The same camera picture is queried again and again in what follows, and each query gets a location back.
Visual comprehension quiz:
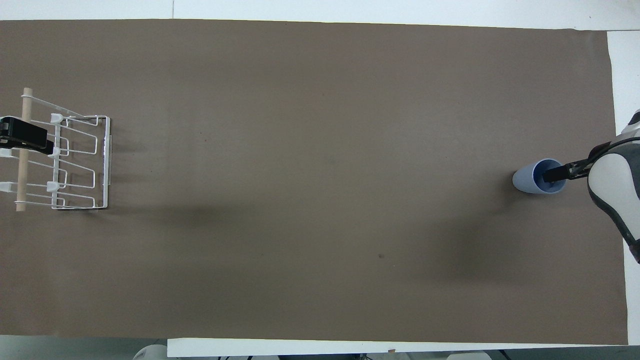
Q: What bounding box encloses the white wire cup holder rack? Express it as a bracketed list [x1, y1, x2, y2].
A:
[0, 87, 112, 213]

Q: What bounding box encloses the black cable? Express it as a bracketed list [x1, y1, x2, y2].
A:
[588, 136, 640, 164]

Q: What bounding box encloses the blue plastic cup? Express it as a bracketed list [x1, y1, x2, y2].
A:
[512, 158, 568, 196]

